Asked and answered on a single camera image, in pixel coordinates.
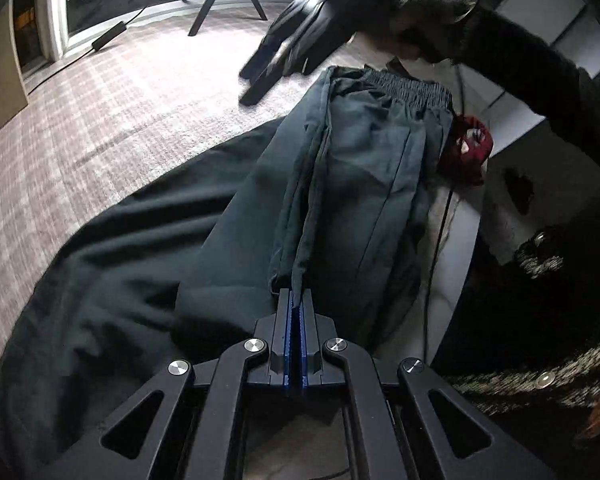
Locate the person's right hand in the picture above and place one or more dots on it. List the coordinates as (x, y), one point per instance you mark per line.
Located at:
(430, 15)

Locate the black power adapter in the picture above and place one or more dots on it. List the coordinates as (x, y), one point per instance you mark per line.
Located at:
(109, 36)

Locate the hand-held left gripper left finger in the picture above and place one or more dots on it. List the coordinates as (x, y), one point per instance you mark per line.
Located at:
(289, 340)

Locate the dark grey pants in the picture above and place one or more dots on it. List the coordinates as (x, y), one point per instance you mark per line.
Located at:
(360, 185)

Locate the red cloth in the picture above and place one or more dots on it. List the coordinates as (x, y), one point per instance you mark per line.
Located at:
(472, 160)

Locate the plaid bed sheet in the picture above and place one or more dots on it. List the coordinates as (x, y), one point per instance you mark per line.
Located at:
(105, 125)

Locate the person's black sparkly clothing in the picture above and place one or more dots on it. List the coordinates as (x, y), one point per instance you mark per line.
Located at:
(520, 330)

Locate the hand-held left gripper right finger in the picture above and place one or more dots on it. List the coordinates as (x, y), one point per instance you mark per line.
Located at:
(302, 345)

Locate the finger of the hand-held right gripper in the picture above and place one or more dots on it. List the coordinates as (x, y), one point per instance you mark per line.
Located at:
(280, 40)
(300, 60)

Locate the person's right forearm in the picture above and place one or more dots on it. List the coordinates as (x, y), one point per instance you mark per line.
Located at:
(540, 85)

